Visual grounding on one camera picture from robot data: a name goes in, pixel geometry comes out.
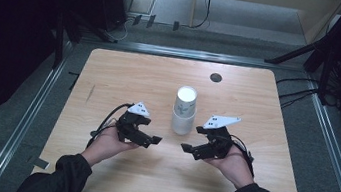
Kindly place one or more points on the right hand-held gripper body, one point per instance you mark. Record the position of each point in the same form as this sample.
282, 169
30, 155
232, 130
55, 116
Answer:
219, 143

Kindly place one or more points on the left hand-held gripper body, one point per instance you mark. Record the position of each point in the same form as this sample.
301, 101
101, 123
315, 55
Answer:
127, 127

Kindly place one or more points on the stack of white paper cups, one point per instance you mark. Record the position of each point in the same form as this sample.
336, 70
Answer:
183, 118

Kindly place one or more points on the person's right hand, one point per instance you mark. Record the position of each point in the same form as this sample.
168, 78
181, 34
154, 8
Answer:
235, 167

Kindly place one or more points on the person's left hand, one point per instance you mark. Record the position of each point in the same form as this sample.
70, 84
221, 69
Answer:
104, 145

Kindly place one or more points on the black round table grommet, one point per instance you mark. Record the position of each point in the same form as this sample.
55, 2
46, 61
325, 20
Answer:
215, 77

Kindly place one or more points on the grey tape strip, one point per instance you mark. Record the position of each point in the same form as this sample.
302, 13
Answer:
41, 163

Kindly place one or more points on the dark tape piece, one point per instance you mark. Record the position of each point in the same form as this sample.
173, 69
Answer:
176, 26
150, 21
137, 20

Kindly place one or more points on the black tripod stand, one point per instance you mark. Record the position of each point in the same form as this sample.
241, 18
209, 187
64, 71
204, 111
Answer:
299, 52

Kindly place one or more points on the light wooden furniture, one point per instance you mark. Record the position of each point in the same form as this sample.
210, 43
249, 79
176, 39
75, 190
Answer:
314, 15

